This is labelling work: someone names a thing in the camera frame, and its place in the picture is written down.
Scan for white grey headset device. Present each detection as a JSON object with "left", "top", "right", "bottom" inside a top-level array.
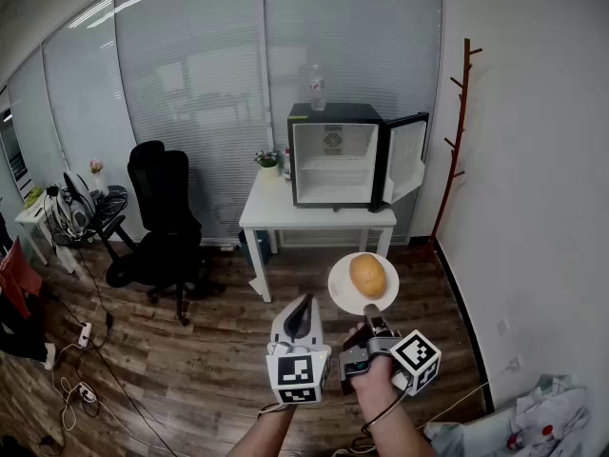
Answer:
[{"left": 60, "top": 170, "right": 97, "bottom": 231}]

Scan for white round plate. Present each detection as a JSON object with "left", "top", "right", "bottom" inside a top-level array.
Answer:
[{"left": 327, "top": 251, "right": 400, "bottom": 314}]

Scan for red cloth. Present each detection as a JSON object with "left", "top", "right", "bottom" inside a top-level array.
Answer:
[{"left": 0, "top": 235, "right": 44, "bottom": 321}]

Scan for long black floor cable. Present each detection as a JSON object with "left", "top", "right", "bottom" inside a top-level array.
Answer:
[{"left": 75, "top": 249, "right": 178, "bottom": 457}]

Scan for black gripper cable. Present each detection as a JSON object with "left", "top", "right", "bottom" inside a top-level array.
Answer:
[{"left": 360, "top": 387, "right": 411, "bottom": 440}]

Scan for person's right forearm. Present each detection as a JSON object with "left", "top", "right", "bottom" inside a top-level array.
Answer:
[{"left": 356, "top": 390, "right": 437, "bottom": 457}]

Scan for crumpled white bedding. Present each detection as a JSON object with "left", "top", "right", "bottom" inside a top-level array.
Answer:
[{"left": 422, "top": 373, "right": 594, "bottom": 457}]

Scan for white rectangular table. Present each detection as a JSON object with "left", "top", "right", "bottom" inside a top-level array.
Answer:
[{"left": 238, "top": 169, "right": 398, "bottom": 304}]

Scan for clear plastic water bottle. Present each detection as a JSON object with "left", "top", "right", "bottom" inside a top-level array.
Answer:
[{"left": 308, "top": 63, "right": 327, "bottom": 112}]

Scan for black mini fridge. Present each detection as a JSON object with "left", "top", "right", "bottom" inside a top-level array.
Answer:
[{"left": 286, "top": 102, "right": 430, "bottom": 214}]

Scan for black clothing pile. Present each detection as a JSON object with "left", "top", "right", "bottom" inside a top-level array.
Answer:
[{"left": 0, "top": 292, "right": 49, "bottom": 362}]

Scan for black office chair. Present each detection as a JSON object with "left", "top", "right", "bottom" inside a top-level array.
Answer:
[{"left": 105, "top": 139, "right": 227, "bottom": 328}]

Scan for small white side table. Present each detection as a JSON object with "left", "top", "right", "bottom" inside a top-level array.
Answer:
[{"left": 13, "top": 201, "right": 80, "bottom": 275}]

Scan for person's right hand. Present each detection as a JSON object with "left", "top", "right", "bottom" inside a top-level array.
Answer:
[{"left": 350, "top": 356, "right": 406, "bottom": 402}]

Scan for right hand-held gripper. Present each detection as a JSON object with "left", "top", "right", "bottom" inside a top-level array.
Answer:
[{"left": 338, "top": 303, "right": 442, "bottom": 397}]

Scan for small potted plant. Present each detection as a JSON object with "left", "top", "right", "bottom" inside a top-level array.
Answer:
[{"left": 253, "top": 149, "right": 283, "bottom": 180}]

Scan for red-brown wooden coat rack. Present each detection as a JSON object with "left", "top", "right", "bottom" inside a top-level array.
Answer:
[{"left": 430, "top": 37, "right": 484, "bottom": 251}]

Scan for person's left forearm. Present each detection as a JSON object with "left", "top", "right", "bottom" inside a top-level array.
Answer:
[{"left": 226, "top": 403, "right": 299, "bottom": 457}]

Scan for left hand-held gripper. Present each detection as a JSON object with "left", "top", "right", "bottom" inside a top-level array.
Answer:
[{"left": 265, "top": 294, "right": 332, "bottom": 406}]

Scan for pink flowers in vase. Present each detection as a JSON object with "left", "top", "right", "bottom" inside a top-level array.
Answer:
[{"left": 88, "top": 159, "right": 108, "bottom": 194}]

